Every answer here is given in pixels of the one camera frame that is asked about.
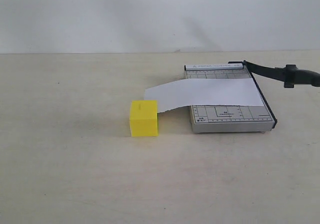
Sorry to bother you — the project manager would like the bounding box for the yellow cube block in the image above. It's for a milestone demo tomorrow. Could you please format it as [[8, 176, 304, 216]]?
[[129, 100, 158, 137]]

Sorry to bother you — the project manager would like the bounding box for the white paper strip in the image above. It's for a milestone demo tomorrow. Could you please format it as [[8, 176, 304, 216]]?
[[144, 78, 264, 113]]

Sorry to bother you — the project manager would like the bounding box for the black cutter blade arm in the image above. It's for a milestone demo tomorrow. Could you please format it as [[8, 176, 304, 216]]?
[[228, 60, 320, 88]]

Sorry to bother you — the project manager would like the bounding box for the grey paper cutter base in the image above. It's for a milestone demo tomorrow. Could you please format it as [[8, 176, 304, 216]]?
[[184, 61, 278, 133]]

